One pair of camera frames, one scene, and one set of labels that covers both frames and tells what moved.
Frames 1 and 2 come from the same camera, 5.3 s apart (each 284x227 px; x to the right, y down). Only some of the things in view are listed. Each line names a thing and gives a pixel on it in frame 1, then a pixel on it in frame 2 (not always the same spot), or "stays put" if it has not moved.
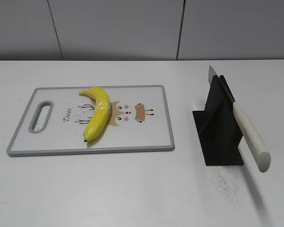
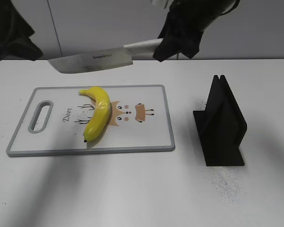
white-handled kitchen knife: x=252 y=137 → x=106 y=59
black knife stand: x=217 y=127 stays put
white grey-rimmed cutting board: x=54 y=120 stays put
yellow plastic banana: x=100 y=118 stays put
